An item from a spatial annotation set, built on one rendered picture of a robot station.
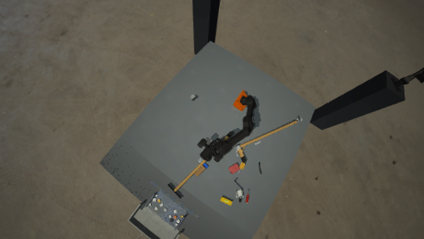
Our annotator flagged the yellow rectangular block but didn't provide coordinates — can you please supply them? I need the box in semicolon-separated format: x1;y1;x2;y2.
220;197;232;205

